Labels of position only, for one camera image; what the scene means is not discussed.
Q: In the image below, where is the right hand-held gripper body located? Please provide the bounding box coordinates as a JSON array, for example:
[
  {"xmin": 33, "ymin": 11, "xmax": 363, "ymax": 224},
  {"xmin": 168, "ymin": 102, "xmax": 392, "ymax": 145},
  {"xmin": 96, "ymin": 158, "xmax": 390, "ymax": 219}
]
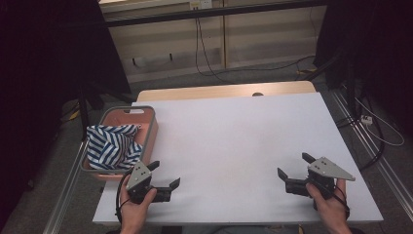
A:
[{"xmin": 284, "ymin": 156, "xmax": 357, "ymax": 211}]

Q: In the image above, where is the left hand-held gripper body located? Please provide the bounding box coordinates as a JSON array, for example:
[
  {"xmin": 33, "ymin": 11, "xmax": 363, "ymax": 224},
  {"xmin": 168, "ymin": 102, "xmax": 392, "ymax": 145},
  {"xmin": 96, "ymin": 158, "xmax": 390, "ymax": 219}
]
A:
[{"xmin": 126, "ymin": 160, "xmax": 172, "ymax": 205}]

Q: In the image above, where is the blue white striped baby romper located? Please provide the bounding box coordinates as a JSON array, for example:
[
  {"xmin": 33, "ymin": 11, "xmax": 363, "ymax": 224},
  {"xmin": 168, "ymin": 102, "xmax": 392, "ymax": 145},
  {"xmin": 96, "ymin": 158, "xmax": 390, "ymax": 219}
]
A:
[{"xmin": 86, "ymin": 124, "xmax": 144, "ymax": 171}]

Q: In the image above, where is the pink basket with grey rim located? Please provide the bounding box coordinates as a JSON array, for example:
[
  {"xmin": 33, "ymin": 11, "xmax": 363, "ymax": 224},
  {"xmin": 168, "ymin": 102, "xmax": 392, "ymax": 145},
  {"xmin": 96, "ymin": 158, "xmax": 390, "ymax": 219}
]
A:
[{"xmin": 80, "ymin": 105, "xmax": 160, "ymax": 182}]

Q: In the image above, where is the person's left hand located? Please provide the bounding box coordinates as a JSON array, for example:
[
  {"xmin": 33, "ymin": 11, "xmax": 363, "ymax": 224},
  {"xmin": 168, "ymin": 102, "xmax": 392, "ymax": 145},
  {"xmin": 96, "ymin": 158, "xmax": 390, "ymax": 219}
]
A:
[{"xmin": 119, "ymin": 184, "xmax": 158, "ymax": 228}]

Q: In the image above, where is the person's right hand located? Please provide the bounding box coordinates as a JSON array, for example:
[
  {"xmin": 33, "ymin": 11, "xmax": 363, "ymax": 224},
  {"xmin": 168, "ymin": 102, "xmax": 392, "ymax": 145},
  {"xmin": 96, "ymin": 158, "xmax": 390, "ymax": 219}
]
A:
[{"xmin": 305, "ymin": 178, "xmax": 350, "ymax": 225}]

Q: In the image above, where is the black metal stand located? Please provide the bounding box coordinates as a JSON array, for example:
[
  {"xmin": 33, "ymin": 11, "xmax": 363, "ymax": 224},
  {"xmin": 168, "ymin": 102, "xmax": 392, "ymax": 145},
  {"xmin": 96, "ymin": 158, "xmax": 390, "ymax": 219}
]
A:
[{"xmin": 303, "ymin": 52, "xmax": 358, "ymax": 121}]

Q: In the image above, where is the black tripod stand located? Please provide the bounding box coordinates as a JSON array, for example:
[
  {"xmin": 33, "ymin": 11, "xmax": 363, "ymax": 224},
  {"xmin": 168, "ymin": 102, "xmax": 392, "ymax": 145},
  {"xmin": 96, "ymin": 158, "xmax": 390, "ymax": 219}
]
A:
[{"xmin": 76, "ymin": 82, "xmax": 137, "ymax": 140}]

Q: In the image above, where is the beige wooden cabinet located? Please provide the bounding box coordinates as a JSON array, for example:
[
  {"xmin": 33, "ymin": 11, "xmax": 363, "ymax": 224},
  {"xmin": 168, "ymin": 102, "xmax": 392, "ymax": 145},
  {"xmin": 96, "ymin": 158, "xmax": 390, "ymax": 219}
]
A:
[{"xmin": 98, "ymin": 0, "xmax": 327, "ymax": 84}]

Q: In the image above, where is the black curtain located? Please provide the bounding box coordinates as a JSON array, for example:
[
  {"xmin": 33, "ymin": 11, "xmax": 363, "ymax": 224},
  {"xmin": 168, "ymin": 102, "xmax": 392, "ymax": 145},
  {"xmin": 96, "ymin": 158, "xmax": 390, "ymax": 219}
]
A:
[
  {"xmin": 313, "ymin": 0, "xmax": 413, "ymax": 137},
  {"xmin": 0, "ymin": 0, "xmax": 132, "ymax": 225}
]

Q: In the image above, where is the black horizontal metal bar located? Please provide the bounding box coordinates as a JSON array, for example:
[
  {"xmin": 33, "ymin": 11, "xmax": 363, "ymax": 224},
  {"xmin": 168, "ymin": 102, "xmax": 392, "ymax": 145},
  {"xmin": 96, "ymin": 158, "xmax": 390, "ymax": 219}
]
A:
[{"xmin": 103, "ymin": 0, "xmax": 329, "ymax": 28}]

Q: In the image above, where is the left hand-held gripper black cable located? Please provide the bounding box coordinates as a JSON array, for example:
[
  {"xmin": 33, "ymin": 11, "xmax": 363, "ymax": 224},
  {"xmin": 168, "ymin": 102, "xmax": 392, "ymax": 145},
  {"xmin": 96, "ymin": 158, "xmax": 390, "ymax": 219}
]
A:
[{"xmin": 115, "ymin": 169, "xmax": 134, "ymax": 223}]

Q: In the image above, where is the hand-held gripper black cable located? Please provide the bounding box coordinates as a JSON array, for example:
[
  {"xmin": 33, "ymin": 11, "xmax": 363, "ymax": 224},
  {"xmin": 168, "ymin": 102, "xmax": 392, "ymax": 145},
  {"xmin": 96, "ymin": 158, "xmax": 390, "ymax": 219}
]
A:
[
  {"xmin": 115, "ymin": 169, "xmax": 134, "ymax": 223},
  {"xmin": 334, "ymin": 186, "xmax": 351, "ymax": 218}
]

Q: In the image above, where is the right hand-held gripper black cable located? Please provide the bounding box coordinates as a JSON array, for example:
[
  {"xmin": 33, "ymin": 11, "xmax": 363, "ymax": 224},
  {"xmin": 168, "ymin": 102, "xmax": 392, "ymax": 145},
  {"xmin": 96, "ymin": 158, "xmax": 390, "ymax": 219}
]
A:
[{"xmin": 334, "ymin": 186, "xmax": 351, "ymax": 218}]

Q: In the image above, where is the aluminium floor rail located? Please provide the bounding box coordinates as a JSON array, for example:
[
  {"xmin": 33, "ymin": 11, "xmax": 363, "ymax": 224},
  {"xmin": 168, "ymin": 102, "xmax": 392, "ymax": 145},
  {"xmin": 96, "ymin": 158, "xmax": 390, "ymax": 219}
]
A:
[
  {"xmin": 330, "ymin": 89, "xmax": 413, "ymax": 213},
  {"xmin": 42, "ymin": 139, "xmax": 89, "ymax": 234}
]

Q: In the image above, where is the black floor cable bundle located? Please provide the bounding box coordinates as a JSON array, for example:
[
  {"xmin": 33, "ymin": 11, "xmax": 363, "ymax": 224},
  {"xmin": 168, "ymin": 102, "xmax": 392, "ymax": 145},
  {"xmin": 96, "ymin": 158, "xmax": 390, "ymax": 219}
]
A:
[{"xmin": 335, "ymin": 94, "xmax": 386, "ymax": 172}]

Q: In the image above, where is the white floor cable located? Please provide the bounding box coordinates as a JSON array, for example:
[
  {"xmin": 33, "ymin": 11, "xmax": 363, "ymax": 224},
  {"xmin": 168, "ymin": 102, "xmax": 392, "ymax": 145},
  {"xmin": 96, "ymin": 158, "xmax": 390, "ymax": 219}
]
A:
[{"xmin": 354, "ymin": 97, "xmax": 406, "ymax": 147}]

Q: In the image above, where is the black hanging cable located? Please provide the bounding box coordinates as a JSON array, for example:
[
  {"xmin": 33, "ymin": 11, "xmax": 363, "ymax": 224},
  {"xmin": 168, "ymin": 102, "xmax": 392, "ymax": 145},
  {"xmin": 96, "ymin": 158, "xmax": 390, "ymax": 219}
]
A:
[
  {"xmin": 198, "ymin": 18, "xmax": 230, "ymax": 84},
  {"xmin": 194, "ymin": 18, "xmax": 317, "ymax": 78}
]

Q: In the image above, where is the white wall socket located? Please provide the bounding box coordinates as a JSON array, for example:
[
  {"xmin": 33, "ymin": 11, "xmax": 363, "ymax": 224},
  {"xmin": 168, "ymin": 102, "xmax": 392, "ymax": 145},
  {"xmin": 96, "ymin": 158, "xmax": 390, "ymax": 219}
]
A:
[{"xmin": 189, "ymin": 0, "xmax": 213, "ymax": 10}]

